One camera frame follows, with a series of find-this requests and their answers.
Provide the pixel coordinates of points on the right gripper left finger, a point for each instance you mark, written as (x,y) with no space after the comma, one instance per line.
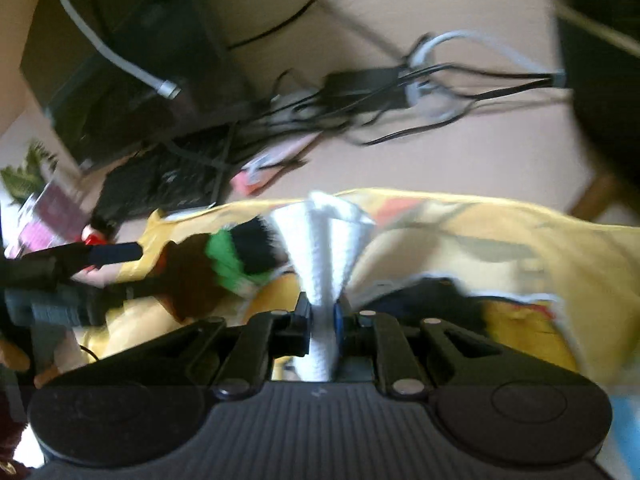
(267,336)

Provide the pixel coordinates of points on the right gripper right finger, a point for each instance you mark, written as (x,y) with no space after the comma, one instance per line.
(374,348)

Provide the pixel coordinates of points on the black round container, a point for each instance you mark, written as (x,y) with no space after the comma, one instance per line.
(410,300)

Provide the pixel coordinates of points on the white cleaning cloth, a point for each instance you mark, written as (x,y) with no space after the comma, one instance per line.
(323,236)

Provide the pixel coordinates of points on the red toy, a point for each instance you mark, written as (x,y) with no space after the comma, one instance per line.
(92,236)

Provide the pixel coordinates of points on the pink tube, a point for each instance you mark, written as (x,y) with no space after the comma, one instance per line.
(261,170)

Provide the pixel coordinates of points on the black keyboard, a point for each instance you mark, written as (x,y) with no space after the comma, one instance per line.
(182,173)

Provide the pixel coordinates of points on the yellow printed cloth mat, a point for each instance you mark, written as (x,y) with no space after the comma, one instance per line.
(557,286)

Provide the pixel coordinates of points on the black power adapter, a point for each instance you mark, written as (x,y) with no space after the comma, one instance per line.
(364,91)

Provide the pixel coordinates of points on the blue white tissue pack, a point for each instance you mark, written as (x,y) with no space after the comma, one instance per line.
(625,436)

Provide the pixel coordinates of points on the black monitor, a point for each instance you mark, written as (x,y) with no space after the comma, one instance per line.
(112,75)

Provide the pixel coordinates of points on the black round speaker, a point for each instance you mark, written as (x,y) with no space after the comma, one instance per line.
(599,45)

